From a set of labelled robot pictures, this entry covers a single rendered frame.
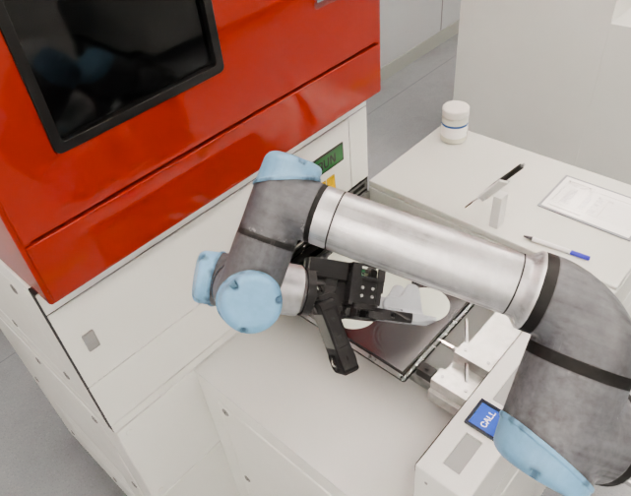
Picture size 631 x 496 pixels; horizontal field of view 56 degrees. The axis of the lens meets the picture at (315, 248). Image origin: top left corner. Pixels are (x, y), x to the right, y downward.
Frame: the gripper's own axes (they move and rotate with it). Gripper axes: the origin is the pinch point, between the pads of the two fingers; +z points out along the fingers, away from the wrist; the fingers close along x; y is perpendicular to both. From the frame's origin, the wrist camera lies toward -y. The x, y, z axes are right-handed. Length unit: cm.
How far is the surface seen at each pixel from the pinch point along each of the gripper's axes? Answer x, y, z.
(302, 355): 42.0, -9.1, -6.2
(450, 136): 53, 52, 30
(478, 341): 22.9, -1.4, 24.7
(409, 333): 27.6, -1.4, 11.3
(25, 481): 144, -67, -68
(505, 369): 8.8, -5.8, 21.5
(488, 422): 3.6, -14.5, 15.5
